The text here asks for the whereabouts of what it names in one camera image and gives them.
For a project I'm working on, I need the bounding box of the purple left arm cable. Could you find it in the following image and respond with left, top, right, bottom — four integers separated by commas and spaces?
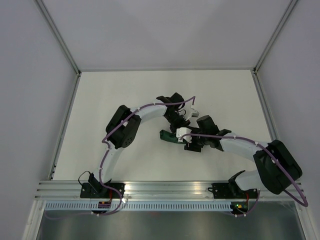
44, 95, 197, 221

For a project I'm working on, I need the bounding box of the aluminium enclosure frame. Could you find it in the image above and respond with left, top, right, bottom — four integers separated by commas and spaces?
34, 0, 320, 236

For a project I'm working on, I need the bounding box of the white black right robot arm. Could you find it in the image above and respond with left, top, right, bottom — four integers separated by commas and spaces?
177, 115, 303, 198

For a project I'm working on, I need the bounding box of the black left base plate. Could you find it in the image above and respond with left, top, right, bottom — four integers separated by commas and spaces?
80, 182, 125, 200

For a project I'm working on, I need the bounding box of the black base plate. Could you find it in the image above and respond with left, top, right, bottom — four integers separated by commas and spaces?
80, 182, 125, 200
207, 182, 258, 200

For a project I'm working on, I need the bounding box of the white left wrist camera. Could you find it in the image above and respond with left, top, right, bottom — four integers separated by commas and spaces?
185, 104, 200, 120

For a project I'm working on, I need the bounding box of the aluminium mounting rail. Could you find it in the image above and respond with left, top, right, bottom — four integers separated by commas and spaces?
34, 181, 307, 201

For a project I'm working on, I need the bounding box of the dark green cloth napkin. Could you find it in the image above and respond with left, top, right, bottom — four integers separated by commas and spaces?
159, 130, 184, 144

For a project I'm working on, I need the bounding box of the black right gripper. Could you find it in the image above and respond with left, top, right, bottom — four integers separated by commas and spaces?
184, 126, 209, 153

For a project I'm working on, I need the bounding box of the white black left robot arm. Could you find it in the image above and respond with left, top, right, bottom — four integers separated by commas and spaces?
81, 92, 195, 198

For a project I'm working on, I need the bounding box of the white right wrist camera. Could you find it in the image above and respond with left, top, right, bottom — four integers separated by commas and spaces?
175, 127, 192, 143

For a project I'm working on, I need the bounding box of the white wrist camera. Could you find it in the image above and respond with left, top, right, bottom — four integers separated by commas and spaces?
175, 127, 192, 143
185, 104, 200, 120

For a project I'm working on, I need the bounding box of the white slotted cable duct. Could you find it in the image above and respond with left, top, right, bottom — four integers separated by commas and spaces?
44, 200, 232, 212

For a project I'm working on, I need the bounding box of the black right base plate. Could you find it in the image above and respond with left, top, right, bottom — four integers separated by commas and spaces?
207, 182, 258, 200

